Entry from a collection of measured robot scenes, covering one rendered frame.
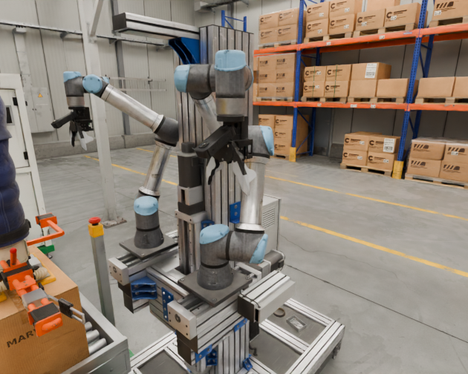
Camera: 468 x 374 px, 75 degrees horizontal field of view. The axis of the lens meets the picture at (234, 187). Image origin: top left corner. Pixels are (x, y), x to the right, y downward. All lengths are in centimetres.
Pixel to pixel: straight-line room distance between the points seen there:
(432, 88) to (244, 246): 665
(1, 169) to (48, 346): 78
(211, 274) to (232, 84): 75
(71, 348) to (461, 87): 716
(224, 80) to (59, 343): 137
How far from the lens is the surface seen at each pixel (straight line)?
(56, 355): 174
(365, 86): 785
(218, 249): 119
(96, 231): 208
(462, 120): 872
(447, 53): 883
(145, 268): 164
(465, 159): 741
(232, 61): 78
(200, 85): 90
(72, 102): 163
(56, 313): 120
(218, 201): 138
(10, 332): 160
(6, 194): 158
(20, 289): 141
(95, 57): 448
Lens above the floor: 177
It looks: 17 degrees down
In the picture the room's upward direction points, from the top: straight up
